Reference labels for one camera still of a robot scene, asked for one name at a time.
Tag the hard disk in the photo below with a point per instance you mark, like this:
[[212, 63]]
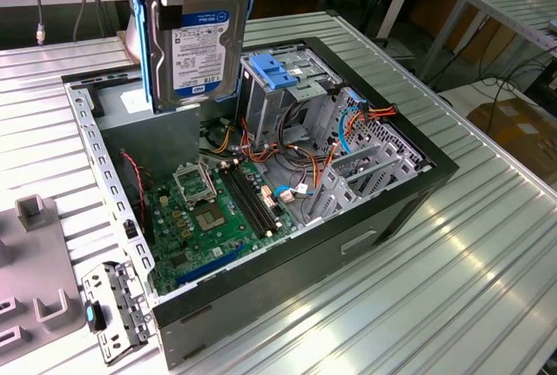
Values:
[[204, 57]]

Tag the grey disk bay cage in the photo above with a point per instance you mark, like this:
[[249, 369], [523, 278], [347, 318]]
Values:
[[344, 203]]

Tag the blue drive cage latch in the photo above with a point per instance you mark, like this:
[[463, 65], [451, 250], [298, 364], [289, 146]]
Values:
[[274, 72]]

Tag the grey optical drive cage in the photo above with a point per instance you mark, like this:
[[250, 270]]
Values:
[[270, 109]]

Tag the grey power supply unit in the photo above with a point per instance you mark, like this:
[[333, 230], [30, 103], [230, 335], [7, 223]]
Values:
[[143, 140]]

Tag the black case fan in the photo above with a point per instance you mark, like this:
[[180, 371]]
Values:
[[130, 192]]

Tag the black RAM slot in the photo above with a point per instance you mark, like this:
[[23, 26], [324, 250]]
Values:
[[246, 201], [257, 198], [251, 199], [240, 202]]

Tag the CPU socket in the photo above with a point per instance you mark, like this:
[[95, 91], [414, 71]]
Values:
[[210, 218]]

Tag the green motherboard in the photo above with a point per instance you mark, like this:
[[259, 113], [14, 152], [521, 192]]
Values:
[[235, 227]]

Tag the blue expansion slot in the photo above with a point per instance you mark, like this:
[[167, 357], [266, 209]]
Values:
[[209, 266]]

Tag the black PC case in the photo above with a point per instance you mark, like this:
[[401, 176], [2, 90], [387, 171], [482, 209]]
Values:
[[283, 270]]

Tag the grey parts rack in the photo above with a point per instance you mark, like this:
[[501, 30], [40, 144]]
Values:
[[39, 262]]

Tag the metal slat side table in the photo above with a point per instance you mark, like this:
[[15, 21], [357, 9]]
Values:
[[500, 3]]

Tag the cardboard box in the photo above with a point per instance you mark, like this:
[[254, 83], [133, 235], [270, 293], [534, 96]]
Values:
[[522, 140]]

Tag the grey expansion card bracket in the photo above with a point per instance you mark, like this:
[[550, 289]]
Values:
[[122, 305]]

